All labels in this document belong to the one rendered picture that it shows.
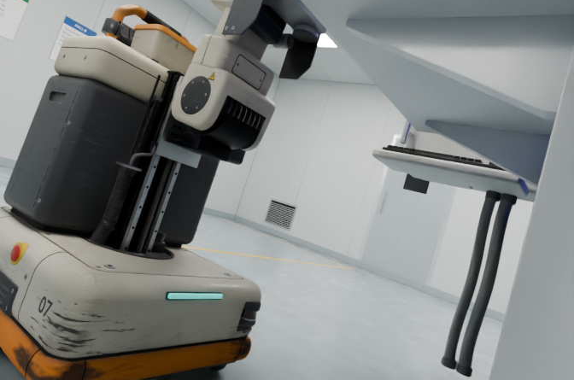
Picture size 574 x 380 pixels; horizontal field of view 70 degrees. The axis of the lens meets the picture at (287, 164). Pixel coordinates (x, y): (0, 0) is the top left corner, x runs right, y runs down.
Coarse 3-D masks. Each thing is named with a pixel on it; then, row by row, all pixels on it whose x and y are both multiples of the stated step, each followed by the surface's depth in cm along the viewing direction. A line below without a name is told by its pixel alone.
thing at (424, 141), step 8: (408, 136) 156; (416, 136) 155; (424, 136) 153; (432, 136) 151; (440, 136) 149; (408, 144) 156; (416, 144) 154; (424, 144) 152; (432, 144) 150; (440, 144) 149; (448, 144) 147; (456, 144) 145; (440, 152) 148; (448, 152) 146; (456, 152) 145; (464, 152) 143; (416, 176) 164; (528, 184) 129; (528, 200) 141
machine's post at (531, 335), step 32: (544, 160) 40; (544, 192) 39; (544, 224) 38; (544, 256) 38; (512, 288) 39; (544, 288) 37; (512, 320) 38; (544, 320) 37; (512, 352) 37; (544, 352) 36
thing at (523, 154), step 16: (432, 128) 109; (448, 128) 106; (464, 128) 104; (480, 128) 102; (464, 144) 103; (480, 144) 101; (496, 144) 99; (512, 144) 97; (528, 144) 95; (544, 144) 93; (496, 160) 98; (512, 160) 96; (528, 160) 94; (528, 176) 94
